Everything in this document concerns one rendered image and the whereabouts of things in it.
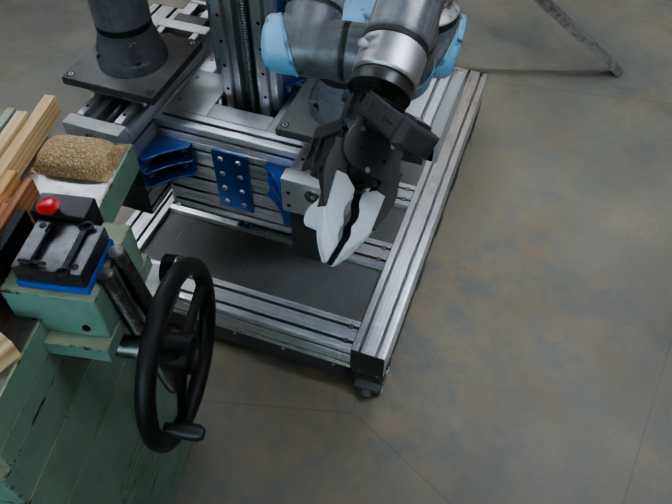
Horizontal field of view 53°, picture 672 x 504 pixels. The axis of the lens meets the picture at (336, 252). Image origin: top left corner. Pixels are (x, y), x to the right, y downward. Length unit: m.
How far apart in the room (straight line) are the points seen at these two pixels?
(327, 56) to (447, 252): 1.42
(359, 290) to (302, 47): 1.06
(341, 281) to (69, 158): 0.90
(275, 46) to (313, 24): 0.05
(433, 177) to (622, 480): 0.99
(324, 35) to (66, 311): 0.50
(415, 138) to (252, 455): 1.32
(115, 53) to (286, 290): 0.75
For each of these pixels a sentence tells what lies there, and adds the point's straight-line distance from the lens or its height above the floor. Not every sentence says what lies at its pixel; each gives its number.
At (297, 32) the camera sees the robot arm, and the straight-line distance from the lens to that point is 0.88.
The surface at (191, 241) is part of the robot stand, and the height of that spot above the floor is 0.21.
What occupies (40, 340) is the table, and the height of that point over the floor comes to 0.88.
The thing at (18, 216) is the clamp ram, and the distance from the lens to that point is 1.02.
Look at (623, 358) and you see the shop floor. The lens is 2.11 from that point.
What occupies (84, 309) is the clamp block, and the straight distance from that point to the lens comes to 0.96.
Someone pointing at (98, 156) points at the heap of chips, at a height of 0.93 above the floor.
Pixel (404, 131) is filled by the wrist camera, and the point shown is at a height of 1.28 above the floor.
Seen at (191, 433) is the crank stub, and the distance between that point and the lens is 0.97.
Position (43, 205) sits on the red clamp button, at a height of 1.02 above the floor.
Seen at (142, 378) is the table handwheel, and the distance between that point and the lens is 0.91.
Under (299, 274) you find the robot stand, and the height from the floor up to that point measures 0.21.
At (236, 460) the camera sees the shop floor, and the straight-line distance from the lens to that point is 1.83.
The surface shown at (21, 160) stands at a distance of 1.23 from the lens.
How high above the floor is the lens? 1.68
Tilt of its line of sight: 50 degrees down
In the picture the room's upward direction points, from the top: straight up
